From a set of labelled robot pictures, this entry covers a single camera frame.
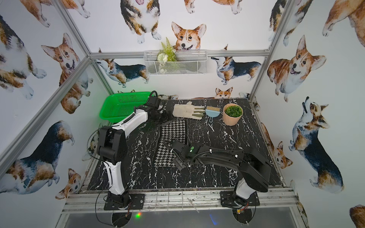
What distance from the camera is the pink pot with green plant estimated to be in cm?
99

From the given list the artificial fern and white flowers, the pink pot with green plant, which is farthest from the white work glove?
the artificial fern and white flowers

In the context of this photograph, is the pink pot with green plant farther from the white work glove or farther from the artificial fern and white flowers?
the artificial fern and white flowers

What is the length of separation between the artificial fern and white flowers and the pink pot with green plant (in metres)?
0.49

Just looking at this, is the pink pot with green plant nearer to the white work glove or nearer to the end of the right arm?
the white work glove

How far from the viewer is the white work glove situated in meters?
1.12

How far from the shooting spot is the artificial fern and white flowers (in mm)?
814

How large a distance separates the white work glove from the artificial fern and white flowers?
356mm
